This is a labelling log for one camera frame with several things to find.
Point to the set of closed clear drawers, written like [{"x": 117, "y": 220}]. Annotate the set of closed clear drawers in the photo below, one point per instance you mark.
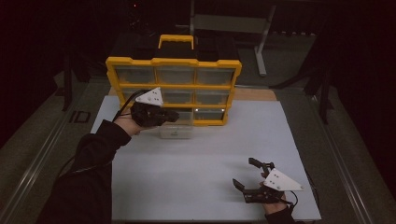
[{"x": 176, "y": 74}]

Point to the yellow black drawer cabinet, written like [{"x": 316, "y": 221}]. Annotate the yellow black drawer cabinet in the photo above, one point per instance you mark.
[{"x": 174, "y": 62}]

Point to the person's left hand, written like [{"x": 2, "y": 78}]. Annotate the person's left hand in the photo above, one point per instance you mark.
[{"x": 129, "y": 126}]

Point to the aluminium rail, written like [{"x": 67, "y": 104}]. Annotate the aluminium rail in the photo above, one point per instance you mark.
[
  {"x": 345, "y": 161},
  {"x": 37, "y": 165}
]

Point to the clear plastic drawer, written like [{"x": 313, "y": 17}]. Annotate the clear plastic drawer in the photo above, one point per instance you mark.
[{"x": 176, "y": 129}]

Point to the black stand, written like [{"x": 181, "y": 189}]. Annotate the black stand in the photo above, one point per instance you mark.
[{"x": 323, "y": 93}]

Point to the grey metal stand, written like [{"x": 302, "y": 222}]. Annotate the grey metal stand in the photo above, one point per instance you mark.
[{"x": 261, "y": 59}]

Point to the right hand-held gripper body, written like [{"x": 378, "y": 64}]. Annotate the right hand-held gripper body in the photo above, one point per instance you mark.
[{"x": 277, "y": 182}]

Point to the white table mat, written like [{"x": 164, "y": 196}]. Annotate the white table mat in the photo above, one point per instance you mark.
[{"x": 193, "y": 174}]

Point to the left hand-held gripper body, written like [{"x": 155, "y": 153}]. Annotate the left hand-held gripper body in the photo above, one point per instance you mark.
[{"x": 146, "y": 112}]

